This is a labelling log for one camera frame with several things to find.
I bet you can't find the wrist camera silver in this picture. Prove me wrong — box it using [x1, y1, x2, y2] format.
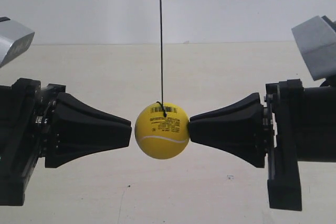
[291, 15, 335, 87]
[1, 16, 35, 68]

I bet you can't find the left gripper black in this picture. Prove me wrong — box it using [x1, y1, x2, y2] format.
[1, 78, 131, 206]

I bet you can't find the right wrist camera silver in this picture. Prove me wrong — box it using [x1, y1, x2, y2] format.
[291, 15, 335, 87]

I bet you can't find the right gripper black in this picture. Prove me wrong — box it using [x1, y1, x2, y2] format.
[188, 79, 335, 211]

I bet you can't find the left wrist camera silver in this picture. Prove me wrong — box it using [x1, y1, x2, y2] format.
[1, 16, 35, 68]

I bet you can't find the black hanging string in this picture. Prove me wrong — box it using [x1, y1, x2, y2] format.
[154, 0, 169, 118]

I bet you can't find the yellow tennis ball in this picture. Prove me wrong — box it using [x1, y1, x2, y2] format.
[134, 102, 190, 159]

